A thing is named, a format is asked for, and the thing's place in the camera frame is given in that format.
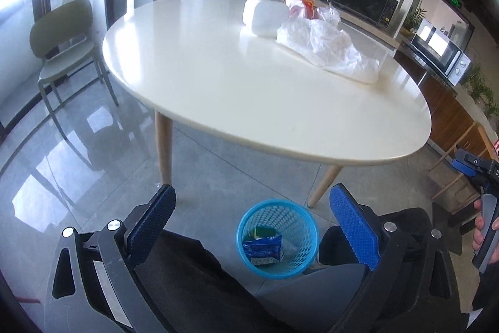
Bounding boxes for blue snack packet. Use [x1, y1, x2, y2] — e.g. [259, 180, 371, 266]
[242, 235, 283, 266]

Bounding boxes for white plastic bag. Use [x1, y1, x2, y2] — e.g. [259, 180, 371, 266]
[277, 6, 388, 85]

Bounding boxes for red snack bag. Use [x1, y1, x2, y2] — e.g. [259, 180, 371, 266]
[285, 0, 320, 19]

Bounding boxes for blue plastic trash basket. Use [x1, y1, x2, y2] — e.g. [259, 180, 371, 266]
[236, 199, 319, 280]

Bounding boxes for person's right hand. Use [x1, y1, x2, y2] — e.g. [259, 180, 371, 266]
[472, 199, 499, 264]

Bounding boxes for wooden stool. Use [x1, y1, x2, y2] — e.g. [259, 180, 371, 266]
[429, 122, 498, 215]

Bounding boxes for person's left leg black trousers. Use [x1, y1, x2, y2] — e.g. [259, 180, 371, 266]
[135, 231, 279, 332]

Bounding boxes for person's leg black trousers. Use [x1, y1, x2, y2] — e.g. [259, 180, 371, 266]
[135, 231, 279, 332]
[318, 207, 465, 333]

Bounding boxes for grey seat of chair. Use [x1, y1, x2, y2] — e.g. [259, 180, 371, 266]
[256, 264, 368, 332]

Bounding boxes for green potted plant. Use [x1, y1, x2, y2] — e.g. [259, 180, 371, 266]
[461, 62, 498, 132]

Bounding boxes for person's right leg black trousers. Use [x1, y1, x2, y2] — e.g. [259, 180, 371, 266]
[318, 207, 465, 333]

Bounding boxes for white round table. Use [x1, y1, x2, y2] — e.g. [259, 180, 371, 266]
[102, 0, 431, 207]

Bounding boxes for olive green chair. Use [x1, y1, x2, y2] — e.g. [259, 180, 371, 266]
[30, 0, 119, 135]

